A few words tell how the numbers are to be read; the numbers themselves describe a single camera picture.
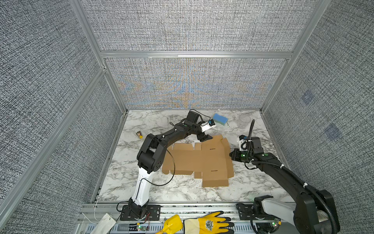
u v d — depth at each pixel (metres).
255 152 0.65
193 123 0.78
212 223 0.69
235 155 0.75
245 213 0.73
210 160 0.91
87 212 0.75
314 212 0.40
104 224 0.69
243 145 0.76
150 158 0.54
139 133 1.04
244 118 1.06
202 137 0.84
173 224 0.70
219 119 1.12
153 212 0.73
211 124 0.80
